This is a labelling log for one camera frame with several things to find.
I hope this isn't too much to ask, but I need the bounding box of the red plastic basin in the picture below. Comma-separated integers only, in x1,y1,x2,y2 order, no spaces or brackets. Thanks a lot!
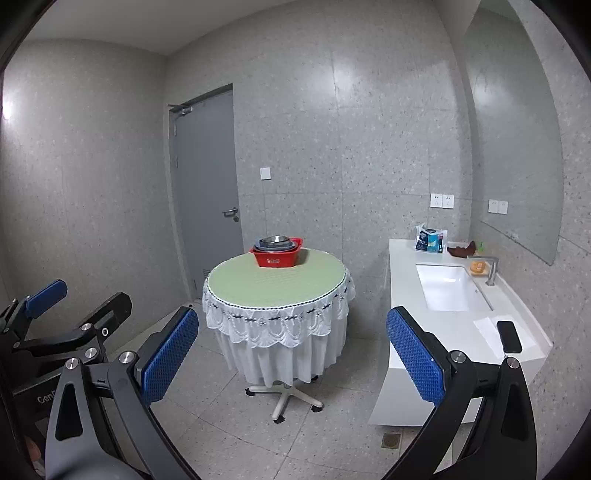
249,237,304,268

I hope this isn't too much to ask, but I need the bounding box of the metal door handle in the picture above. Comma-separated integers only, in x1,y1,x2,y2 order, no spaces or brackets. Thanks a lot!
222,207,239,222

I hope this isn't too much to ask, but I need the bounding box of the white lace tablecloth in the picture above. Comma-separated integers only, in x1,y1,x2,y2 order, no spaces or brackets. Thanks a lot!
202,272,356,387

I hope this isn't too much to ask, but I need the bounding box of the blue plate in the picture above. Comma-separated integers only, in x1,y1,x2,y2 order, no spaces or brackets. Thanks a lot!
253,236,297,252

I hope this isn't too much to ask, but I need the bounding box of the orange soap bottle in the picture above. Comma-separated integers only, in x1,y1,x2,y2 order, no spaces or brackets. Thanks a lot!
469,241,488,276

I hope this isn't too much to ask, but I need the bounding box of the white paper sheet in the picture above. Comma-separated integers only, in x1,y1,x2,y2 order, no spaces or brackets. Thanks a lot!
474,315,537,359

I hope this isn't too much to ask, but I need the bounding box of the brown cloth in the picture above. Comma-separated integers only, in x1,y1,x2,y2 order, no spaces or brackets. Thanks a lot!
447,241,477,258

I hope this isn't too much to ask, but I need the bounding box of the white sink counter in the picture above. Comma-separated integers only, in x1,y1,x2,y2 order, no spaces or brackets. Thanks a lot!
370,239,553,427

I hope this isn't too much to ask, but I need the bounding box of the black smartphone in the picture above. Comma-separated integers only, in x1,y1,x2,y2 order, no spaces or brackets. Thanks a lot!
497,320,523,354

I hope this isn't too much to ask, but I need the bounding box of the green round table mat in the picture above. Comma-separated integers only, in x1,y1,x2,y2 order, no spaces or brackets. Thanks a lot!
204,248,348,309

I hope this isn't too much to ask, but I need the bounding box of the wall mirror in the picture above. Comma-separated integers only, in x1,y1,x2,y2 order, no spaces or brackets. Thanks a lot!
463,1,564,264

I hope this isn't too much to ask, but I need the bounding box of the large stainless steel bowl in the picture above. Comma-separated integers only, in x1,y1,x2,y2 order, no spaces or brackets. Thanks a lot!
256,235,293,250

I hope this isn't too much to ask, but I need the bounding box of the white star table base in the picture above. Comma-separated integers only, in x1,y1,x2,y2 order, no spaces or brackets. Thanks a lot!
245,383,325,424

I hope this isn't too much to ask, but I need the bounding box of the white wall light switch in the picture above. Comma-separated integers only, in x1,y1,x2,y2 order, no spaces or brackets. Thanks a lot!
259,167,271,181

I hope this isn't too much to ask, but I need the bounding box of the grey door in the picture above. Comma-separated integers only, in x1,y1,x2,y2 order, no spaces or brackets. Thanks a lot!
168,84,243,300

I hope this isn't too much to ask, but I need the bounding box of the white double wall socket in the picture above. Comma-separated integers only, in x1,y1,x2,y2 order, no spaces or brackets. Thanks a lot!
430,193,455,210

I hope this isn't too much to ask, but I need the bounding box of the floor drain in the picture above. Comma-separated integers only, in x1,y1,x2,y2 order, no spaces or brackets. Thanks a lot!
381,432,402,450

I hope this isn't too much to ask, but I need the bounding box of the blue white tissue pack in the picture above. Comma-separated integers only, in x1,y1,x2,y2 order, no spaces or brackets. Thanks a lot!
415,224,448,254

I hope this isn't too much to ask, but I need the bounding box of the chrome faucet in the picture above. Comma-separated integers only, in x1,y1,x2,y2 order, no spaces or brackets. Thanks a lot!
468,256,499,286

